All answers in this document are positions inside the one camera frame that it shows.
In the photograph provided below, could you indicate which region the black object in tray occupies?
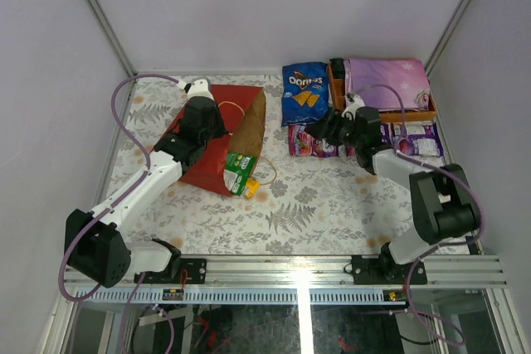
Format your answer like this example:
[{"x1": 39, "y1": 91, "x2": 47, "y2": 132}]
[{"x1": 329, "y1": 57, "x2": 345, "y2": 80}]

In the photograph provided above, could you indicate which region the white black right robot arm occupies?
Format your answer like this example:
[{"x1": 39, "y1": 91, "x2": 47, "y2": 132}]
[{"x1": 305, "y1": 106, "x2": 483, "y2": 284}]

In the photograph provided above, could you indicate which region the green snack packet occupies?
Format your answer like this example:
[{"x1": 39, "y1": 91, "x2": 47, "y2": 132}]
[{"x1": 223, "y1": 152, "x2": 257, "y2": 196}]

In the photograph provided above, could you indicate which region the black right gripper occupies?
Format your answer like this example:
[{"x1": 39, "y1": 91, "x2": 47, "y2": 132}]
[{"x1": 303, "y1": 108, "x2": 363, "y2": 150}]

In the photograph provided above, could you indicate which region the orange wooden tray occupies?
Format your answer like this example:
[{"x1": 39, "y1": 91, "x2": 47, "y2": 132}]
[{"x1": 327, "y1": 59, "x2": 437, "y2": 123}]

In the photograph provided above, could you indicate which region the yellow snack packet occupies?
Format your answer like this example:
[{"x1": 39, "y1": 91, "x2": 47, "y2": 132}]
[{"x1": 242, "y1": 178, "x2": 261, "y2": 198}]

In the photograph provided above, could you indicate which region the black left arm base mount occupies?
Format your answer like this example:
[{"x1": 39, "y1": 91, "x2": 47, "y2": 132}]
[{"x1": 142, "y1": 258, "x2": 207, "y2": 287}]

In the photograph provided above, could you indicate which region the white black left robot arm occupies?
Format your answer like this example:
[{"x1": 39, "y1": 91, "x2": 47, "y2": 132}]
[{"x1": 66, "y1": 95, "x2": 227, "y2": 288}]

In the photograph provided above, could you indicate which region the purple Fox's berries candy bag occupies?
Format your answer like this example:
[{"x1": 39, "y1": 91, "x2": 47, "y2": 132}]
[{"x1": 288, "y1": 125, "x2": 350, "y2": 158}]

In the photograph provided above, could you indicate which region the red brown paper bag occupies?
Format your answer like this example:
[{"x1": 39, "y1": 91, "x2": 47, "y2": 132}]
[{"x1": 154, "y1": 85, "x2": 266, "y2": 196}]

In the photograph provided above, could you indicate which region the purple snowflake cloth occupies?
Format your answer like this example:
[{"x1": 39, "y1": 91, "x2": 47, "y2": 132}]
[{"x1": 343, "y1": 58, "x2": 431, "y2": 111}]

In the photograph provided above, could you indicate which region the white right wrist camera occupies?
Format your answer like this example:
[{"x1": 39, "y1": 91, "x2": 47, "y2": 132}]
[{"x1": 341, "y1": 94, "x2": 365, "y2": 120}]

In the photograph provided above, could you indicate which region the blue Doritos chip bag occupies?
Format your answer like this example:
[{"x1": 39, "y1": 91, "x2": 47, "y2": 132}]
[{"x1": 281, "y1": 62, "x2": 329, "y2": 127}]

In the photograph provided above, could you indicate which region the aluminium front rail frame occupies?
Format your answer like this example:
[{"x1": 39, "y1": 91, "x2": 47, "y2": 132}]
[{"x1": 39, "y1": 255, "x2": 530, "y2": 353}]

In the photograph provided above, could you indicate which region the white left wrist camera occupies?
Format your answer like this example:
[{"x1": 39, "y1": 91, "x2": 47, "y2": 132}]
[{"x1": 177, "y1": 77, "x2": 214, "y2": 100}]

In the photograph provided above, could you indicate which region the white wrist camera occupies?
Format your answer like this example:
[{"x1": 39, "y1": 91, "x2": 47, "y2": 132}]
[
  {"x1": 341, "y1": 94, "x2": 365, "y2": 120},
  {"x1": 177, "y1": 77, "x2": 214, "y2": 100}
]

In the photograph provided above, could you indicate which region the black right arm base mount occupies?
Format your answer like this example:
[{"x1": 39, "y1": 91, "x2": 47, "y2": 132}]
[{"x1": 350, "y1": 255, "x2": 427, "y2": 286}]

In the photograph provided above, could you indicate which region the purple snack packet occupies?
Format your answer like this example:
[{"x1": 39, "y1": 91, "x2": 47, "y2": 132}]
[
  {"x1": 390, "y1": 123, "x2": 444, "y2": 158},
  {"x1": 344, "y1": 122, "x2": 395, "y2": 158}
]

